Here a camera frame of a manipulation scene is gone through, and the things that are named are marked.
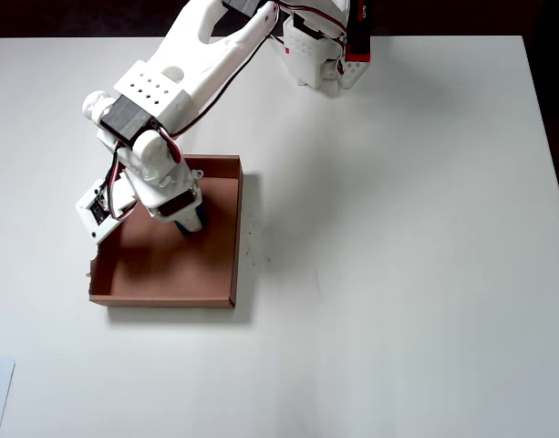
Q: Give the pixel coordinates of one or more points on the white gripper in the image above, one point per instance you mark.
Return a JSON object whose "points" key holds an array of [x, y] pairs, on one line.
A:
{"points": [[175, 209]]}

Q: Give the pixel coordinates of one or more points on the blue cube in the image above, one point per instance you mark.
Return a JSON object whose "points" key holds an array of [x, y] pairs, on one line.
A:
{"points": [[180, 226]]}

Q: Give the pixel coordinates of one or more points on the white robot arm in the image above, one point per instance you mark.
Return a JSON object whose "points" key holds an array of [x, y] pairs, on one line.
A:
{"points": [[206, 59]]}

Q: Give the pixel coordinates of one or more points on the brown cardboard box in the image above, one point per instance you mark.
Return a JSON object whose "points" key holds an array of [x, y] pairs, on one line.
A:
{"points": [[169, 274]]}

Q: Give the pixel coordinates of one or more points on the white flat device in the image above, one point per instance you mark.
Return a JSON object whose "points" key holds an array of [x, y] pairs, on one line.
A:
{"points": [[4, 378]]}

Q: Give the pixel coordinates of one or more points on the red black table clamp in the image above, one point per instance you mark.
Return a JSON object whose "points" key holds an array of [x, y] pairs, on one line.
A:
{"points": [[359, 27]]}

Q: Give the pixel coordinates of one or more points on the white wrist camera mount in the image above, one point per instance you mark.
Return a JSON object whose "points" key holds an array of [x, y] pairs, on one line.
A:
{"points": [[88, 219]]}

